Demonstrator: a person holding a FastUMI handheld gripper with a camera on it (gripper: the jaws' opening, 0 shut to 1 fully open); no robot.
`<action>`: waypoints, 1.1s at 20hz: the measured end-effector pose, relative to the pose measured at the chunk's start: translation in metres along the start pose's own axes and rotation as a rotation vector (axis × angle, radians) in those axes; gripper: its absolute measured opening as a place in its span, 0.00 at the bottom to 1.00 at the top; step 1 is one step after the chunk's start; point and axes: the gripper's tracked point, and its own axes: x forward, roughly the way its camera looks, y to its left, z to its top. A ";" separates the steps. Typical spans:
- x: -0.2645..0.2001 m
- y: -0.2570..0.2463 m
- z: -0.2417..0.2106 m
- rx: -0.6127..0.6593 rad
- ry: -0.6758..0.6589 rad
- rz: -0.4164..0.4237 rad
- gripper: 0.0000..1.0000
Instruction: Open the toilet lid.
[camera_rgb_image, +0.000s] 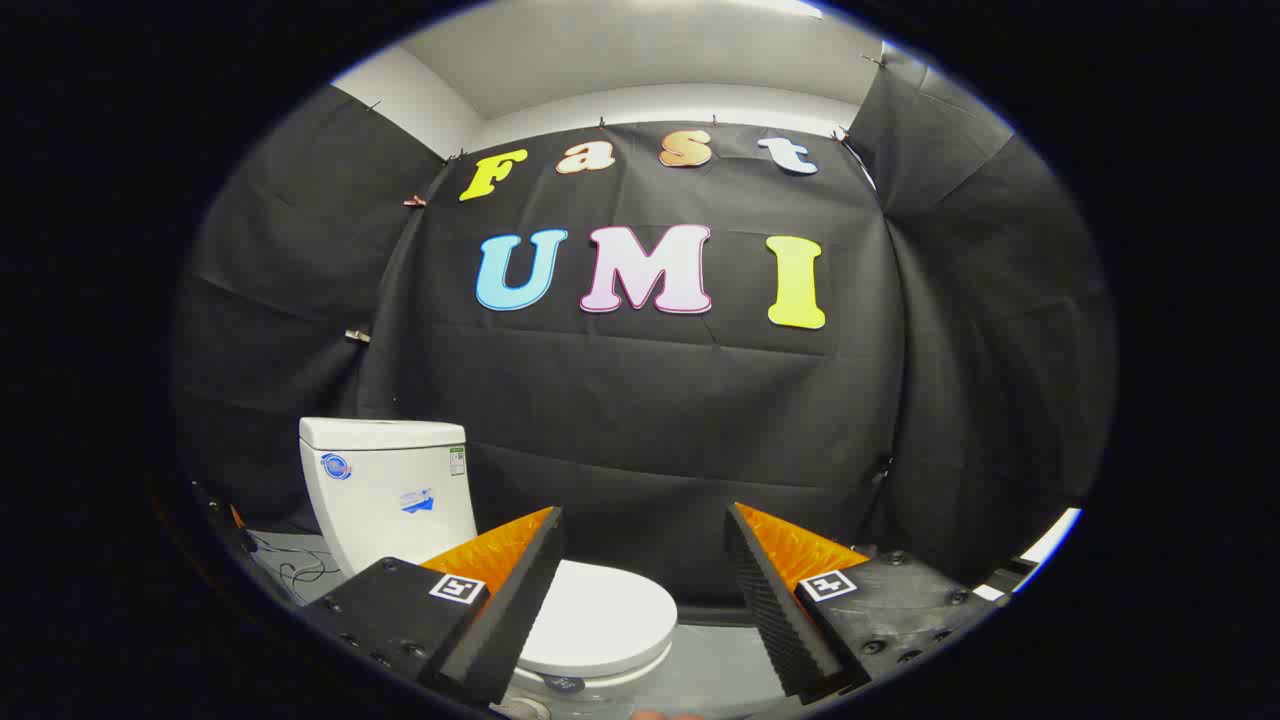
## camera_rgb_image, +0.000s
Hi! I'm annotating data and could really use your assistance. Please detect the white ceramic toilet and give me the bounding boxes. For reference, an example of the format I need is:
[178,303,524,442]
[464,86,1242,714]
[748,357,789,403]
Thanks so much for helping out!
[298,417,673,706]

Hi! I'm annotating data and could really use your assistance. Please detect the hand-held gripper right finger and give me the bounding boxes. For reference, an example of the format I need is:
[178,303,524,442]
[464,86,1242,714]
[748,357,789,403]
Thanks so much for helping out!
[725,502,1001,701]

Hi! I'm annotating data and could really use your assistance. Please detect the thin floor cables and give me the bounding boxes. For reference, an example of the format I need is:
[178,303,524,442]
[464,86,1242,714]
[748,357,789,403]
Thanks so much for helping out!
[250,535,343,593]

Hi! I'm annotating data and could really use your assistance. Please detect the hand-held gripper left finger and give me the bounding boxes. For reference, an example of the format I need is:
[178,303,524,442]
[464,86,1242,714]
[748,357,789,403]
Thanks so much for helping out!
[300,505,566,709]

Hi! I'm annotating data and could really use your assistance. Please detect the white toilet lid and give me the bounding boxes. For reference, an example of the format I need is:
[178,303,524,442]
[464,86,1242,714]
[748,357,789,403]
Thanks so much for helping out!
[515,558,679,681]

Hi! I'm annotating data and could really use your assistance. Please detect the black backdrop cloth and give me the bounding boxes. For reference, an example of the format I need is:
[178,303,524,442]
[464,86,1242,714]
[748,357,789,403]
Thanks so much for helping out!
[172,45,1116,606]

